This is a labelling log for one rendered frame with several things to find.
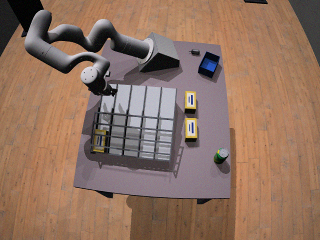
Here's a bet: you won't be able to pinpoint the yellow carton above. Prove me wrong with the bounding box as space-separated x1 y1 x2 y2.
184 118 197 142
184 91 196 114
93 129 109 153

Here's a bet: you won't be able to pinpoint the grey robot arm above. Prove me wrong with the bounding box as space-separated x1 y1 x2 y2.
24 9 155 93

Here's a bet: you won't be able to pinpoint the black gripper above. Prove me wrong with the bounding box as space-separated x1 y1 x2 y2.
88 82 118 97

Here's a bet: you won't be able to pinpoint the green drink can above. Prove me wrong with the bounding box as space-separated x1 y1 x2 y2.
213 148 229 164

